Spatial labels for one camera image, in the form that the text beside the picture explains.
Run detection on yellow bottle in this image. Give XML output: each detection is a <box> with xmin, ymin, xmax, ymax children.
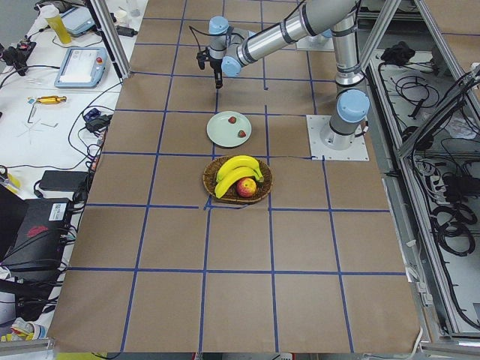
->
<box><xmin>40</xmin><ymin>4</ymin><xmax>72</xmax><ymax>45</ymax></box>

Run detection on woven wicker basket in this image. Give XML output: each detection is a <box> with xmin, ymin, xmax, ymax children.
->
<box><xmin>202</xmin><ymin>156</ymin><xmax>273</xmax><ymax>205</ymax></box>

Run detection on pale green plate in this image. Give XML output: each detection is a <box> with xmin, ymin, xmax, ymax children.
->
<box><xmin>206</xmin><ymin>111</ymin><xmax>252</xmax><ymax>148</ymax></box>

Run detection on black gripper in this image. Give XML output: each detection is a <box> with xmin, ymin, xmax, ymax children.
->
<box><xmin>209</xmin><ymin>58</ymin><xmax>224</xmax><ymax>89</ymax></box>

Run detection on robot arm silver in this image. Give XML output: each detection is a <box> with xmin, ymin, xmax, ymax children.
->
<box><xmin>197</xmin><ymin>16</ymin><xmax>333</xmax><ymax>67</ymax></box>
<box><xmin>196</xmin><ymin>0</ymin><xmax>371</xmax><ymax>151</ymax></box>

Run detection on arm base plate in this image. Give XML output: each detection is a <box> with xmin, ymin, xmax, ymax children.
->
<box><xmin>296</xmin><ymin>34</ymin><xmax>334</xmax><ymax>52</ymax></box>
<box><xmin>306</xmin><ymin>115</ymin><xmax>369</xmax><ymax>161</ymax></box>

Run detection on aluminium frame post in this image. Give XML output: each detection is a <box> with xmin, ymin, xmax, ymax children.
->
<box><xmin>85</xmin><ymin>0</ymin><xmax>131</xmax><ymax>80</ymax></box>

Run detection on yellow banana bunch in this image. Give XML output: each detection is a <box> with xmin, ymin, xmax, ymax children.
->
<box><xmin>214</xmin><ymin>155</ymin><xmax>264</xmax><ymax>199</ymax></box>

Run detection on red yellow apple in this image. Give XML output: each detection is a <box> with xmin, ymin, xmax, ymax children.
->
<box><xmin>235</xmin><ymin>178</ymin><xmax>257</xmax><ymax>199</ymax></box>

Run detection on teach pendant blue grey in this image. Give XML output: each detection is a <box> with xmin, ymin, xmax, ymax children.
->
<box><xmin>54</xmin><ymin>47</ymin><xmax>107</xmax><ymax>89</ymax></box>

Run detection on black power adapter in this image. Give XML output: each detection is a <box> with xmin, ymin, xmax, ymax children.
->
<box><xmin>39</xmin><ymin>170</ymin><xmax>88</xmax><ymax>192</ymax></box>

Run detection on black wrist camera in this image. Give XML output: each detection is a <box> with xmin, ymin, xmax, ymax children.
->
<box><xmin>196</xmin><ymin>47</ymin><xmax>209</xmax><ymax>70</ymax></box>

